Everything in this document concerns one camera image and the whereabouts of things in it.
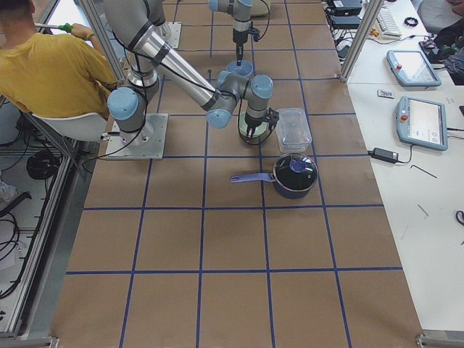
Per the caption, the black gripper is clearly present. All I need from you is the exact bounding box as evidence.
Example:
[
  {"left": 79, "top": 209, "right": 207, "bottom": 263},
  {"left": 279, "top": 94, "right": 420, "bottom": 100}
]
[
  {"left": 245, "top": 107, "right": 279, "bottom": 138},
  {"left": 233, "top": 28, "right": 260, "bottom": 67}
]

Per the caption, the green bowl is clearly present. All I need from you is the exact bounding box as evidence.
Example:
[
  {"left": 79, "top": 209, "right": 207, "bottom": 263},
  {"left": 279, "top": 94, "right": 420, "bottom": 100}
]
[{"left": 238, "top": 112, "right": 276, "bottom": 140}]

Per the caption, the blue bowl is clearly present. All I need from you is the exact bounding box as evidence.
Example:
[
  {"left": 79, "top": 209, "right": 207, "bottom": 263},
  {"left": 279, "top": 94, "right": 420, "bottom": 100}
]
[{"left": 226, "top": 60, "right": 253, "bottom": 77}]

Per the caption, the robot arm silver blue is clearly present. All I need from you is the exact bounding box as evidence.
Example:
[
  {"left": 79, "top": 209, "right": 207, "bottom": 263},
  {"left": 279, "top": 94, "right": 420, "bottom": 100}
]
[
  {"left": 208, "top": 0, "right": 260, "bottom": 75},
  {"left": 104, "top": 1, "right": 279, "bottom": 141}
]

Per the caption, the clear plastic food container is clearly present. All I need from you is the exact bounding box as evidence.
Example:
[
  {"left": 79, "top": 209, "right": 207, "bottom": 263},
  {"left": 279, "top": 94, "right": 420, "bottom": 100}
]
[{"left": 275, "top": 108, "right": 312, "bottom": 153}]

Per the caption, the dark blue saucepan with lid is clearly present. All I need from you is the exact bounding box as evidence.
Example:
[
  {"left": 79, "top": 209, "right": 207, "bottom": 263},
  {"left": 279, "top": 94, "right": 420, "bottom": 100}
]
[{"left": 230, "top": 153, "right": 318, "bottom": 199}]

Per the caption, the black power adapter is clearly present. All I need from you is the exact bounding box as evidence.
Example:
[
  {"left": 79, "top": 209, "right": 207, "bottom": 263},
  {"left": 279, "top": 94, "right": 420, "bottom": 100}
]
[{"left": 368, "top": 147, "right": 399, "bottom": 164}]

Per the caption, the white keyboard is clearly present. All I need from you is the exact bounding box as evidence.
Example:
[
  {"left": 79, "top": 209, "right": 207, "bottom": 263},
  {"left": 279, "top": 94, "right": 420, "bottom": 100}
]
[{"left": 376, "top": 7, "right": 402, "bottom": 39}]

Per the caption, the white chair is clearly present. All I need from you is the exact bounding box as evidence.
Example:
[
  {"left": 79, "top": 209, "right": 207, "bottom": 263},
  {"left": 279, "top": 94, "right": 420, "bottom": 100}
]
[{"left": 32, "top": 112, "right": 107, "bottom": 141}]

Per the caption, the teach pendant near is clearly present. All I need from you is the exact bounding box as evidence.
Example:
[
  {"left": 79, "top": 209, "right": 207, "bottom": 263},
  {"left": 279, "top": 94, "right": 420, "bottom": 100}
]
[{"left": 396, "top": 96, "right": 448, "bottom": 152}]

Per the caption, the teach pendant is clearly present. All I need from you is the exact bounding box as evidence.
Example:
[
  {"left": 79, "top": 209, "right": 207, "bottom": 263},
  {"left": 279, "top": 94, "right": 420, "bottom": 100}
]
[
  {"left": 396, "top": 96, "right": 448, "bottom": 152},
  {"left": 386, "top": 50, "right": 442, "bottom": 87}
]

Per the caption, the teach pendant far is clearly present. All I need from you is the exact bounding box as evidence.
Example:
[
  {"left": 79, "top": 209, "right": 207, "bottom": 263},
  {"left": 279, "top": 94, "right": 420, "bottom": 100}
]
[{"left": 386, "top": 50, "right": 442, "bottom": 87}]

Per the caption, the person in yellow shirt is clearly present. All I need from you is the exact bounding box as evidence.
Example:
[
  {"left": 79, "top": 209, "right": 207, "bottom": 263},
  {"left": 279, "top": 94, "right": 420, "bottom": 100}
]
[{"left": 1, "top": 1, "right": 117, "bottom": 118}]

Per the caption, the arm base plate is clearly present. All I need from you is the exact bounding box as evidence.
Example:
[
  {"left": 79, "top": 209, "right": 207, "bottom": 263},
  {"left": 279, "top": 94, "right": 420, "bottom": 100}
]
[
  {"left": 157, "top": 21, "right": 181, "bottom": 49},
  {"left": 105, "top": 113, "right": 168, "bottom": 160}
]

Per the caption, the aluminium frame post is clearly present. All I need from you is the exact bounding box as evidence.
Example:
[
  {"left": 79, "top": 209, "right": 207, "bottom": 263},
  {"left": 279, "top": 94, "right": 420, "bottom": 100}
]
[{"left": 339, "top": 0, "right": 384, "bottom": 83}]

